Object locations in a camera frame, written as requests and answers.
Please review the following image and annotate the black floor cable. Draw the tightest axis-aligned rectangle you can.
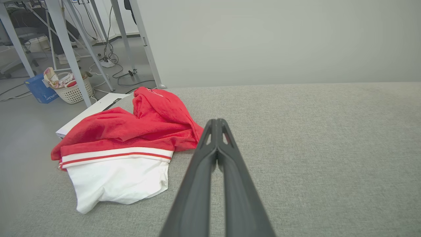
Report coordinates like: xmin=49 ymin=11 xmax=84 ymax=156
xmin=103 ymin=5 xmax=156 ymax=89

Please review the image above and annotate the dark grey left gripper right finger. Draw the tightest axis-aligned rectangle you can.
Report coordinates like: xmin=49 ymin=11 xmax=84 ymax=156
xmin=217 ymin=118 xmax=276 ymax=237

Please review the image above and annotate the grey fabric sofa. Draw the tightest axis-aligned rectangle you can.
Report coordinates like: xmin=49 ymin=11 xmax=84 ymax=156
xmin=0 ymin=82 xmax=421 ymax=237

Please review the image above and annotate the white floor cable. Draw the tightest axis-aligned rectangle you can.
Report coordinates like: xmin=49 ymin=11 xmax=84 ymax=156
xmin=88 ymin=63 xmax=111 ymax=101

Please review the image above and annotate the grey metal table frame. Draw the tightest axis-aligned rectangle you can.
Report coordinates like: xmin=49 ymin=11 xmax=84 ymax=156
xmin=0 ymin=0 xmax=167 ymax=108

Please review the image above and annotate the floral cloth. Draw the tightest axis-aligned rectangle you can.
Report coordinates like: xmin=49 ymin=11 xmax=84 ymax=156
xmin=43 ymin=67 xmax=88 ymax=89

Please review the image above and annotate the red and white shirt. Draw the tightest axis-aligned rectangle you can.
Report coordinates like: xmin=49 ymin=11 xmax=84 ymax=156
xmin=51 ymin=87 xmax=204 ymax=214

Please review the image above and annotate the white plastic laundry basket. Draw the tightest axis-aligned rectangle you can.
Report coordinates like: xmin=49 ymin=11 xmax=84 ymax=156
xmin=49 ymin=72 xmax=95 ymax=104

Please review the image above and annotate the blue cardboard box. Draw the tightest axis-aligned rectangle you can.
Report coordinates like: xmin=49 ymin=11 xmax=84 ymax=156
xmin=24 ymin=74 xmax=60 ymax=104

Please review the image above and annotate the black office chair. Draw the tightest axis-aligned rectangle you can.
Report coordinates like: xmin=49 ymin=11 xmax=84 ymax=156
xmin=0 ymin=6 xmax=80 ymax=79

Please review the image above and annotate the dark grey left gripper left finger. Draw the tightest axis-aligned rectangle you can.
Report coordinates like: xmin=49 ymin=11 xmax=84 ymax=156
xmin=160 ymin=119 xmax=218 ymax=237

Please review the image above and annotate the white flat cardboard box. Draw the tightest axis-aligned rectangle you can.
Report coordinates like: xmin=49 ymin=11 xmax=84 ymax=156
xmin=55 ymin=93 xmax=132 ymax=139

